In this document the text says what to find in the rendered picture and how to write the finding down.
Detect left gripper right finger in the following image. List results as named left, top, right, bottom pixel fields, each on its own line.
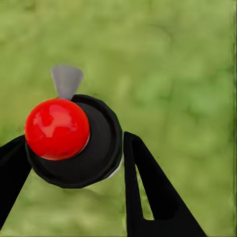
left=123, top=132, right=207, bottom=237

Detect insectifuge atomizer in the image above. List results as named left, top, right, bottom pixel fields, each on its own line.
left=24, top=64, right=124, bottom=189

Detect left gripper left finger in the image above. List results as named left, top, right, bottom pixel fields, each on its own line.
left=0, top=135, right=32, bottom=230

